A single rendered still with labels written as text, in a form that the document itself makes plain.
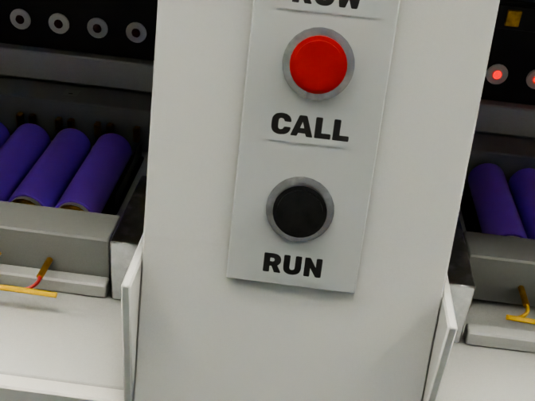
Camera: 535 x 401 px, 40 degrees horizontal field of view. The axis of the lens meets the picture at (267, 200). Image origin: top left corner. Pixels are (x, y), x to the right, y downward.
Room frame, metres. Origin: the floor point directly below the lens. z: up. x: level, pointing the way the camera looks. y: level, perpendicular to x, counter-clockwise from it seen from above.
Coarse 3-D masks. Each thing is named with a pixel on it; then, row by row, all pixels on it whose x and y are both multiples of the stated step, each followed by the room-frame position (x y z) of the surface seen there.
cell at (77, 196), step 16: (96, 144) 0.34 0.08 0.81; (112, 144) 0.34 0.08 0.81; (128, 144) 0.35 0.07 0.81; (96, 160) 0.32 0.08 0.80; (112, 160) 0.33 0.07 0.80; (128, 160) 0.35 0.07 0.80; (80, 176) 0.31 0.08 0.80; (96, 176) 0.31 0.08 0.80; (112, 176) 0.32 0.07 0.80; (64, 192) 0.30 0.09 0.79; (80, 192) 0.30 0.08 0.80; (96, 192) 0.30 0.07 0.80; (96, 208) 0.30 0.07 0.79
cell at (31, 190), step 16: (64, 144) 0.34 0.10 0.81; (80, 144) 0.34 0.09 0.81; (48, 160) 0.32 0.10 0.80; (64, 160) 0.33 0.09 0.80; (80, 160) 0.34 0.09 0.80; (32, 176) 0.31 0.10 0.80; (48, 176) 0.31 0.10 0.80; (64, 176) 0.32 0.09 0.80; (16, 192) 0.29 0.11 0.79; (32, 192) 0.29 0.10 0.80; (48, 192) 0.30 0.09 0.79
